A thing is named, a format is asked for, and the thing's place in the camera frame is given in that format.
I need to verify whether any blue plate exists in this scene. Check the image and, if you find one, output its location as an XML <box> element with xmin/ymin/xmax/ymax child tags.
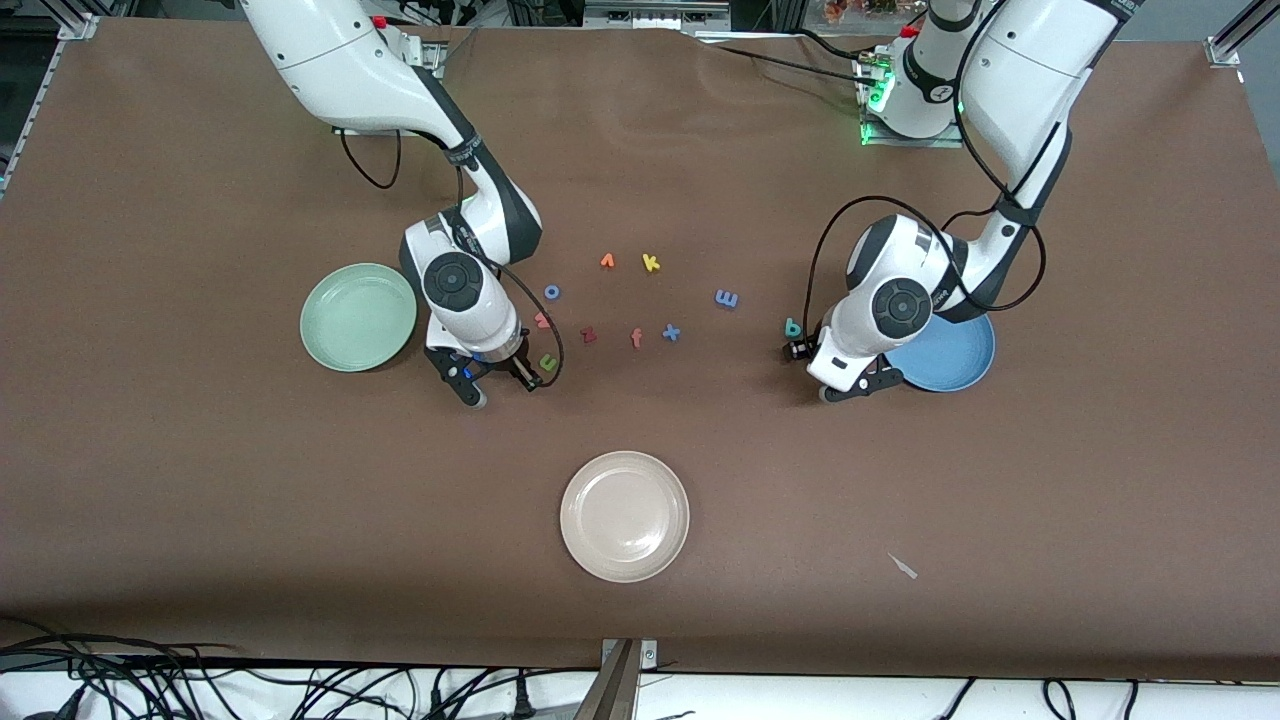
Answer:
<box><xmin>885</xmin><ymin>310</ymin><xmax>997</xmax><ymax>393</ymax></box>

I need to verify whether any green plate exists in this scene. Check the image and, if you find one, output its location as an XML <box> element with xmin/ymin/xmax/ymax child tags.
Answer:
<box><xmin>300</xmin><ymin>263</ymin><xmax>418</xmax><ymax>373</ymax></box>

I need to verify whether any beige plate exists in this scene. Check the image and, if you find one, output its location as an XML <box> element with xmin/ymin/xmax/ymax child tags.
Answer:
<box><xmin>560</xmin><ymin>451</ymin><xmax>691</xmax><ymax>584</ymax></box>

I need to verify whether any grey electronics box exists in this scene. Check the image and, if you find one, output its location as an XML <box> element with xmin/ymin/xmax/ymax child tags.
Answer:
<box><xmin>583</xmin><ymin>0</ymin><xmax>733</xmax><ymax>31</ymax></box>

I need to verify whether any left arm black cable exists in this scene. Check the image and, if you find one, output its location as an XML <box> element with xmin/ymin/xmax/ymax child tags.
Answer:
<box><xmin>800</xmin><ymin>20</ymin><xmax>1049</xmax><ymax>346</ymax></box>

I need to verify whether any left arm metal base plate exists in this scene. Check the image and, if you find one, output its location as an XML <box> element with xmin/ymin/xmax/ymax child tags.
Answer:
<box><xmin>858</xmin><ymin>45</ymin><xmax>966</xmax><ymax>149</ymax></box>

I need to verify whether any thin black base cable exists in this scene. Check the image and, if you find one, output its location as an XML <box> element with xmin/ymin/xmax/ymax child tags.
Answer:
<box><xmin>690</xmin><ymin>28</ymin><xmax>871</xmax><ymax>91</ymax></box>

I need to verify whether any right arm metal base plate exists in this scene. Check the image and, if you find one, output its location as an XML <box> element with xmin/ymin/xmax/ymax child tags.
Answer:
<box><xmin>400</xmin><ymin>30</ymin><xmax>448</xmax><ymax>76</ymax></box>

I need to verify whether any aluminium profile bracket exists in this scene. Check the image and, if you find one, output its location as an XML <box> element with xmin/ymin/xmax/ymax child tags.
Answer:
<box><xmin>575</xmin><ymin>638</ymin><xmax>659</xmax><ymax>720</ymax></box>

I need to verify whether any black floor cable tangle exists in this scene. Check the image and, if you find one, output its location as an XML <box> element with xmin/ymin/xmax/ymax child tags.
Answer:
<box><xmin>0</xmin><ymin>615</ymin><xmax>601</xmax><ymax>720</ymax></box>

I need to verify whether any aluminium table edge rail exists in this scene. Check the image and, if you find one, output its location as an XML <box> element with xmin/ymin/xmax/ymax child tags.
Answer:
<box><xmin>0</xmin><ymin>38</ymin><xmax>63</xmax><ymax>196</ymax></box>

